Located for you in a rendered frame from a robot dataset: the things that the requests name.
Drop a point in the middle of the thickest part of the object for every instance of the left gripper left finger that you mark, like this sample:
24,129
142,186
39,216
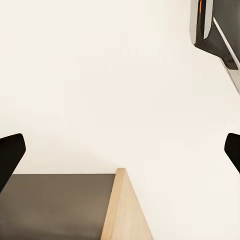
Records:
12,150

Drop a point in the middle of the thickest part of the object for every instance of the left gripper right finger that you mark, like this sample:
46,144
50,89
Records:
232,149

